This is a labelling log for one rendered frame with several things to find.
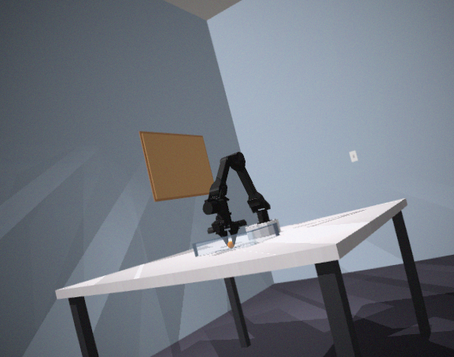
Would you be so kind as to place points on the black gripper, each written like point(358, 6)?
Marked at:
point(233, 225)

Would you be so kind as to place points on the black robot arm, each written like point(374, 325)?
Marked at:
point(217, 202)

